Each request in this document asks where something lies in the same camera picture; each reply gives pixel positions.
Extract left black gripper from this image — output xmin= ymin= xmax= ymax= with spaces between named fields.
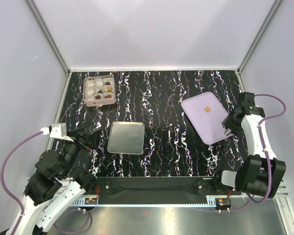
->
xmin=60 ymin=127 xmax=102 ymax=178

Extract metal tongs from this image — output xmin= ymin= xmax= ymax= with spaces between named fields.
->
xmin=224 ymin=128 xmax=232 ymax=136

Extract silver metal box lid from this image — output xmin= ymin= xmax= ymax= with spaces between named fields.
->
xmin=107 ymin=121 xmax=145 ymax=155

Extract pink chocolate box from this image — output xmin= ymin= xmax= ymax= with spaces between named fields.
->
xmin=83 ymin=75 xmax=116 ymax=107

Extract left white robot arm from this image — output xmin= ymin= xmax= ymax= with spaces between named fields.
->
xmin=0 ymin=123 xmax=100 ymax=235

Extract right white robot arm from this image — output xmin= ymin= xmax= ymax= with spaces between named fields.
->
xmin=212 ymin=92 xmax=286 ymax=203

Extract lavender plastic tray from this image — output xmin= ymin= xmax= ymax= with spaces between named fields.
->
xmin=181 ymin=92 xmax=228 ymax=145

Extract left orange connector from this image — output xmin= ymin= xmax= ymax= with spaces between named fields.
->
xmin=85 ymin=197 xmax=98 ymax=205

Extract orange connector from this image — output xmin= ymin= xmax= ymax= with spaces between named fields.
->
xmin=85 ymin=197 xmax=98 ymax=205
xmin=217 ymin=198 xmax=232 ymax=207

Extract right orange connector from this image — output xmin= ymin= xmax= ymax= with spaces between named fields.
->
xmin=217 ymin=198 xmax=232 ymax=207

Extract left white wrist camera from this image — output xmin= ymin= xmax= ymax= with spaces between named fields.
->
xmin=40 ymin=123 xmax=74 ymax=142

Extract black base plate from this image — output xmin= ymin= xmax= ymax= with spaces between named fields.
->
xmin=97 ymin=176 xmax=239 ymax=197

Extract white cable duct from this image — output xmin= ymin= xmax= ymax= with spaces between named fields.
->
xmin=71 ymin=193 xmax=216 ymax=208

